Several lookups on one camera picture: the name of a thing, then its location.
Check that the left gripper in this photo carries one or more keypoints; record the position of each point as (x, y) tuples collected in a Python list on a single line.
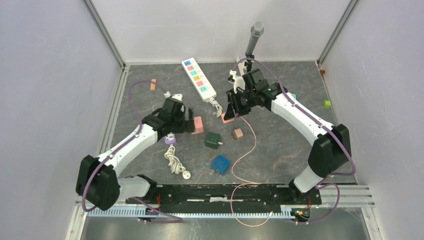
[(187, 126)]

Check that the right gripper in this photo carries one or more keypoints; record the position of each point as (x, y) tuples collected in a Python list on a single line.
[(233, 109)]

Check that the purple USB power strip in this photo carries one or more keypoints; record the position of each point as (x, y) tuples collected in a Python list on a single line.
[(170, 139)]

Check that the pink cube socket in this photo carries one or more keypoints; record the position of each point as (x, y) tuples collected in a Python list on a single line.
[(198, 125)]

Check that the pink charger plug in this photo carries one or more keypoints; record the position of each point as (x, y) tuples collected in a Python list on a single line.
[(226, 119)]

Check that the brown charger plug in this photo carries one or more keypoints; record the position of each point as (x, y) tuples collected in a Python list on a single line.
[(237, 133)]

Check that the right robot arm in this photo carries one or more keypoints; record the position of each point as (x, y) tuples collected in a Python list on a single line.
[(330, 144)]

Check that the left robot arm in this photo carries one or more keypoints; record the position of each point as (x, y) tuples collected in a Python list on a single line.
[(99, 180)]

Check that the left wooden block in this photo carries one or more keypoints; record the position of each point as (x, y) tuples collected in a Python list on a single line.
[(153, 82)]

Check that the white multicolour power strip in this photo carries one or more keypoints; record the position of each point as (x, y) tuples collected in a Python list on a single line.
[(199, 80)]

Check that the dark green cube socket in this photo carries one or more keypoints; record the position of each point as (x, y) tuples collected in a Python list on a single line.
[(213, 140)]

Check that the grey microphone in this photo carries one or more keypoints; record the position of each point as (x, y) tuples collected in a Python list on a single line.
[(256, 31)]

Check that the blue cube socket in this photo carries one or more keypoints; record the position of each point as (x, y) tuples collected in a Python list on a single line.
[(220, 165)]

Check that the small green cube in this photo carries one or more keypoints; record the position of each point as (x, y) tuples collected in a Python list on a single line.
[(327, 104)]

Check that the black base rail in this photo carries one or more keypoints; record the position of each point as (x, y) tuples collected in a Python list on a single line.
[(227, 198)]

